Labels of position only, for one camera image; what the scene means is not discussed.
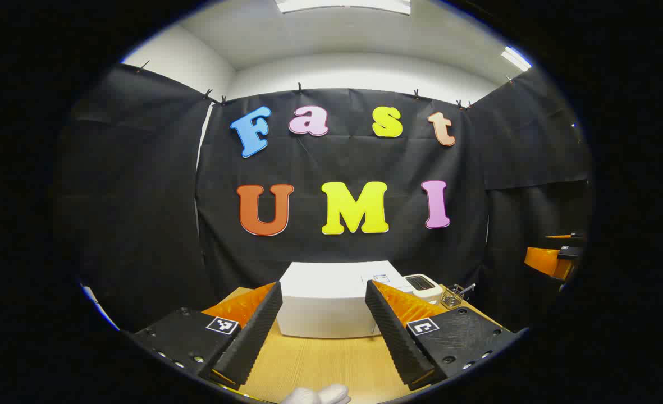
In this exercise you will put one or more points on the black backdrop cloth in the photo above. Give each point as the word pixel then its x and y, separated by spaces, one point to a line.
pixel 140 196

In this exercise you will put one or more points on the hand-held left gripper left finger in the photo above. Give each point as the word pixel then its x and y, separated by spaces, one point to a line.
pixel 255 331

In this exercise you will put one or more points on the ceiling light panel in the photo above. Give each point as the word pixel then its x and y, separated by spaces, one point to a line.
pixel 342 5
pixel 516 59

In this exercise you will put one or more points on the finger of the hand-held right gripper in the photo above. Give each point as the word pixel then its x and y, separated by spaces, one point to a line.
pixel 570 247
pixel 544 262

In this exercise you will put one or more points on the metal utensil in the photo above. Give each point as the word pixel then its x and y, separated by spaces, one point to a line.
pixel 467 289

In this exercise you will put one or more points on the white toaster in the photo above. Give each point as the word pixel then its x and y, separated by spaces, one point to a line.
pixel 424 286

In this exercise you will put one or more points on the white microwave oven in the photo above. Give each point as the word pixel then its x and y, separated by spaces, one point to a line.
pixel 325 303

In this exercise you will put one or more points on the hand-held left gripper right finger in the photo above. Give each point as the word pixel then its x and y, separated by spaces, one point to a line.
pixel 396 336

